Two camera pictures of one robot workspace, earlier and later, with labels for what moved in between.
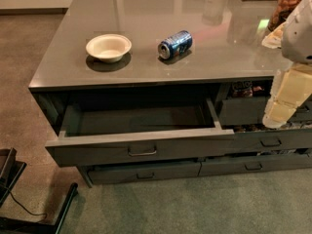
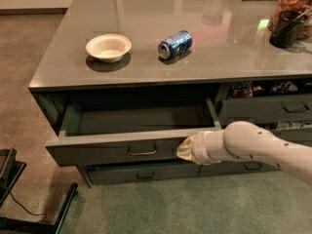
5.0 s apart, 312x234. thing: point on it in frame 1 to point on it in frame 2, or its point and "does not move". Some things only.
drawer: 139,132 does not move
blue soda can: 175,45 does not move
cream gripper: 298,38 to 200,147
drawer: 250,111 does not move
